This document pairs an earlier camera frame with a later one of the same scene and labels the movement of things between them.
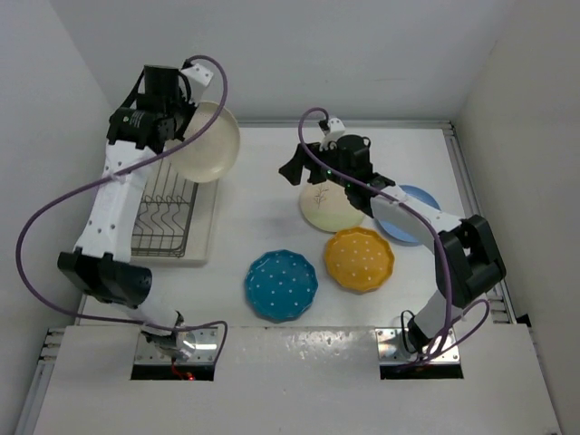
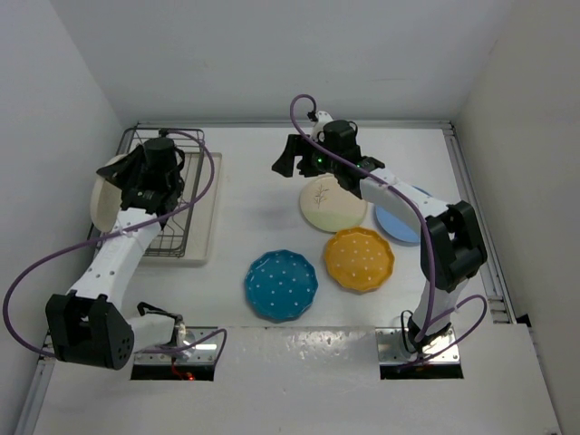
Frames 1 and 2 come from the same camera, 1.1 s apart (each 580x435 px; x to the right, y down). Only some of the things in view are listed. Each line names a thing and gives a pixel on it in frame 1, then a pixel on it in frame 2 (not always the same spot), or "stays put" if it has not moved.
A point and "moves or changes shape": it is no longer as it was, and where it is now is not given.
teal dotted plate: (281, 285) stays put
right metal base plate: (391, 347) stays put
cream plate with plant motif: (326, 206) stays put
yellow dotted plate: (359, 259) stays put
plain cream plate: (208, 157) moves or changes shape
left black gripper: (189, 106) -> (119, 172)
